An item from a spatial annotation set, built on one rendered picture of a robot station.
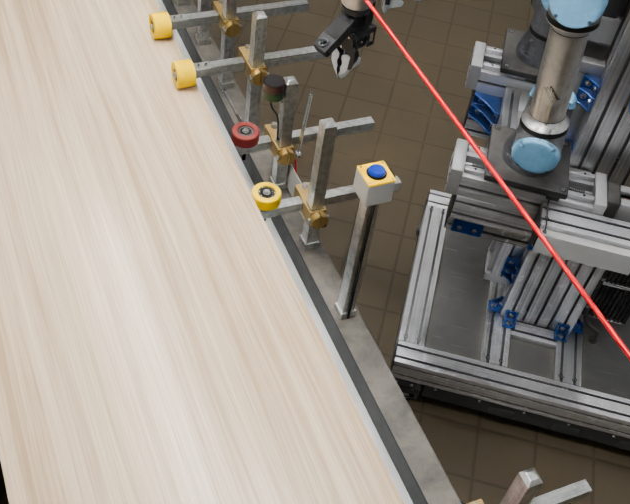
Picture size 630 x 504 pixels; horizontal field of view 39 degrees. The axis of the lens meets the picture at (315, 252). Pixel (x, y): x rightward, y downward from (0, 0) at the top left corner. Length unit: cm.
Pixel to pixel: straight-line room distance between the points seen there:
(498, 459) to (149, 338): 145
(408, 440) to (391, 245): 147
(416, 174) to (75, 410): 228
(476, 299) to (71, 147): 150
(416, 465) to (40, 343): 92
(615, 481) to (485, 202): 116
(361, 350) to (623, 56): 101
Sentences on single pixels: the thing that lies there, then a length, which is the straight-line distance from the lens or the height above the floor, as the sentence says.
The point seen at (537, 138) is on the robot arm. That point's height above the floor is 126.
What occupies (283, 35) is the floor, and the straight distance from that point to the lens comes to 454.
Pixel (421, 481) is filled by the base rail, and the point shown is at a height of 70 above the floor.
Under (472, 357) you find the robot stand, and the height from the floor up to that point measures 21.
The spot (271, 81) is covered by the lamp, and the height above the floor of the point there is 110.
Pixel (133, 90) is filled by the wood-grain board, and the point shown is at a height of 90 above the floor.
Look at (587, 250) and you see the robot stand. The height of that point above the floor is 93.
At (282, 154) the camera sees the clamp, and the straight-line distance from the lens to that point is 257.
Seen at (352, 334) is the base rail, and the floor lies 70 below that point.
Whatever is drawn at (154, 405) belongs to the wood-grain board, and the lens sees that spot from 198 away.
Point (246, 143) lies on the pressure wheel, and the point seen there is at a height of 89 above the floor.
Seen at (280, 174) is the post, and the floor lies 76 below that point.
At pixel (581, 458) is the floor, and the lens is 321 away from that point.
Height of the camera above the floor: 259
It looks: 48 degrees down
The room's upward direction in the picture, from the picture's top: 10 degrees clockwise
